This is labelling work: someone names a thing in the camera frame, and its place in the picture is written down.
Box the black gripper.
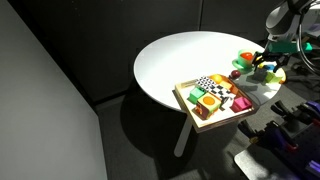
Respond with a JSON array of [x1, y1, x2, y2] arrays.
[[252, 51, 291, 69]]

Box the yellow green block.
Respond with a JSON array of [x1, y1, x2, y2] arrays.
[[264, 71, 278, 84]]

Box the grey block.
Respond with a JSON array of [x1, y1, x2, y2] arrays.
[[251, 67, 268, 83]]

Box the wooden box tray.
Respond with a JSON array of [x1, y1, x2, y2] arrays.
[[173, 73, 260, 134]]

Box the yellow toy banana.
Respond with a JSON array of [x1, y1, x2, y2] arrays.
[[279, 68, 287, 84]]

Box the red toy fruit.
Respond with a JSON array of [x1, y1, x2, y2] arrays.
[[240, 52, 254, 62]]

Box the dark red toy plum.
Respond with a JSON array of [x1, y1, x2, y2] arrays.
[[230, 69, 242, 80]]

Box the orange block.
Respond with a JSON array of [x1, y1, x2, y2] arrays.
[[219, 79, 239, 95]]

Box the magenta block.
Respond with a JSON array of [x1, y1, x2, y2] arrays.
[[230, 95, 253, 113]]

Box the purple bar clamp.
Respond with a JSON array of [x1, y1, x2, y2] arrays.
[[238, 119, 298, 153], [270, 99, 320, 128]]

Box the orange toy fruit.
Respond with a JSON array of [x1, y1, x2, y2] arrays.
[[209, 73, 224, 84]]

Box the black white triangle cube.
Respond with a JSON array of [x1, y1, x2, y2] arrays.
[[194, 76, 216, 93]]

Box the yellow cube with orange circle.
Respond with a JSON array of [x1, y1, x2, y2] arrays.
[[194, 92, 222, 120]]

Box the black perforated board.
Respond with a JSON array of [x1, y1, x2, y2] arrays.
[[289, 123, 320, 172]]

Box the grey metal plate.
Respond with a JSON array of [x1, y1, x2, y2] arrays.
[[234, 145, 301, 180]]

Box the white table leg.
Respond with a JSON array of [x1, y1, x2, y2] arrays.
[[173, 114, 194, 158]]

